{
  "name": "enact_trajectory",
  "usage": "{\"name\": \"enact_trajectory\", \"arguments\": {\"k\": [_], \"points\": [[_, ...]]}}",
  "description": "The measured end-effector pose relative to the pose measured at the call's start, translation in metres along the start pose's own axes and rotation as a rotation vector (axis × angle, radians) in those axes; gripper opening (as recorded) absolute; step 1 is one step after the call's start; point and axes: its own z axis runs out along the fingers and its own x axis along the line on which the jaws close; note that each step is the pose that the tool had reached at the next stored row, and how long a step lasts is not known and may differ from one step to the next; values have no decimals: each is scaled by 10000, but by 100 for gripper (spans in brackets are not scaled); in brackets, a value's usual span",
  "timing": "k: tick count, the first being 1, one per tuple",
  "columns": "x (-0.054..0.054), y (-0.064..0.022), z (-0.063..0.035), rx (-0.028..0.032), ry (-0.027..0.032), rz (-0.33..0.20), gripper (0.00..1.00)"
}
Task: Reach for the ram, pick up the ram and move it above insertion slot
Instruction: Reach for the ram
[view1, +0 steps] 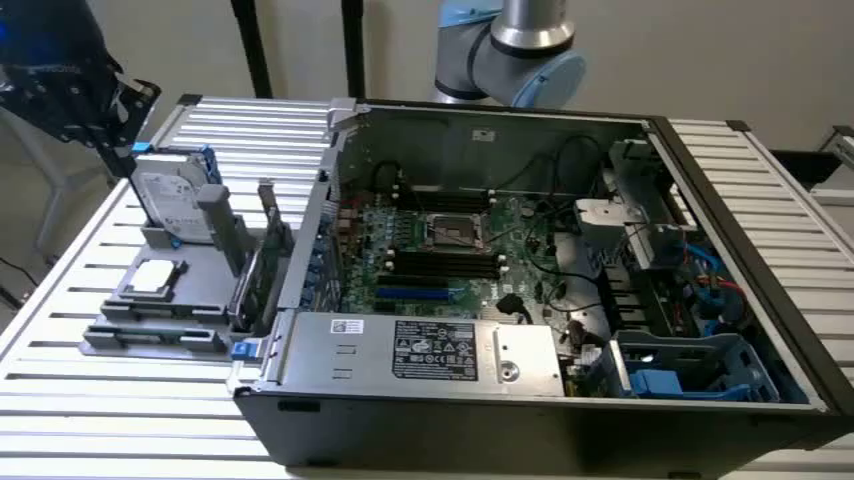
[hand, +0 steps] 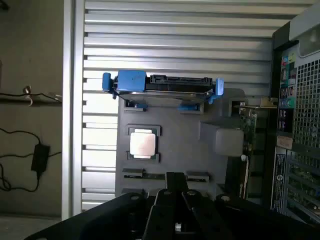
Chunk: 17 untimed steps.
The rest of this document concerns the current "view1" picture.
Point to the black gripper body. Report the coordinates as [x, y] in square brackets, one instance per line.
[54, 75]

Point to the blue plastic disk bay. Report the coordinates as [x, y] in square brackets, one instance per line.
[687, 365]

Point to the blue expansion slot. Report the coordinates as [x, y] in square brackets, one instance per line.
[410, 294]

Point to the silver hard disk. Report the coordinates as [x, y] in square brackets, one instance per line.
[167, 200]

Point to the green RAM stick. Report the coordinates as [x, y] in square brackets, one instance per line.
[154, 336]

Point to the metal CPU socket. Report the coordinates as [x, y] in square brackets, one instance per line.
[455, 231]

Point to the black RAM slot bank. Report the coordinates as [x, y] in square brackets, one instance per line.
[443, 197]
[443, 263]

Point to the silver CPU chip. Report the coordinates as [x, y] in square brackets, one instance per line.
[155, 275]

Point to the open black PC case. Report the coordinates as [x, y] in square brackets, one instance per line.
[534, 430]

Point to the blue case latch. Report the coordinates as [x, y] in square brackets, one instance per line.
[244, 350]

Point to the black stand pole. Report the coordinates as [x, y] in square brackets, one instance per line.
[254, 45]
[354, 47]

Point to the metal drive cage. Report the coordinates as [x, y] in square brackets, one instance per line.
[630, 200]

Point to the grey power supply unit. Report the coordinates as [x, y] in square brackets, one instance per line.
[414, 350]

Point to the graphics card with metal bracket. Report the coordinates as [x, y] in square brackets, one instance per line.
[263, 265]

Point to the green motherboard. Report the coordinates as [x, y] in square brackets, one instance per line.
[514, 260]

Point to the grey parts rack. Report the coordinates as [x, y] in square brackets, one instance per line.
[160, 312]

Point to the black expansion slot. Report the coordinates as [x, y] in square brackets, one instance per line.
[415, 279]

